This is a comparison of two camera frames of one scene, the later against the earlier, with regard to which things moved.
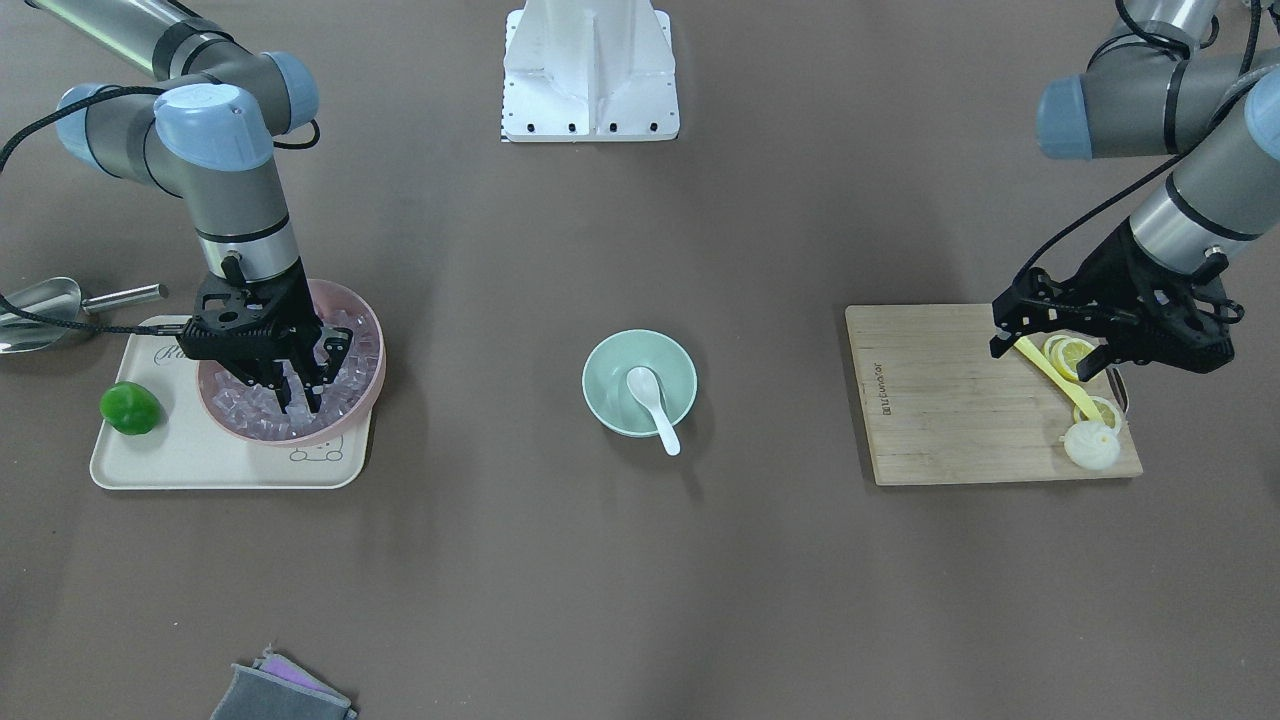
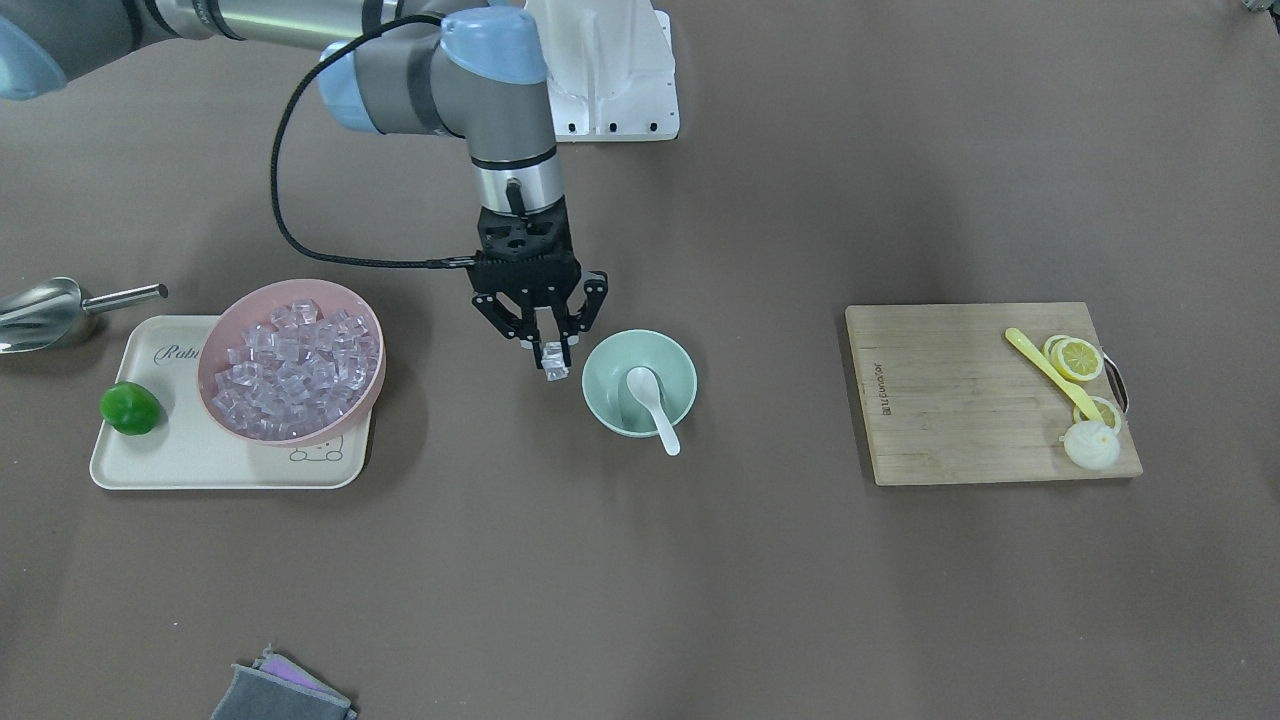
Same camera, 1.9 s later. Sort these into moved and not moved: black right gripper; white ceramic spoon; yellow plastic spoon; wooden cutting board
Moved: black right gripper
Not moved: wooden cutting board; white ceramic spoon; yellow plastic spoon
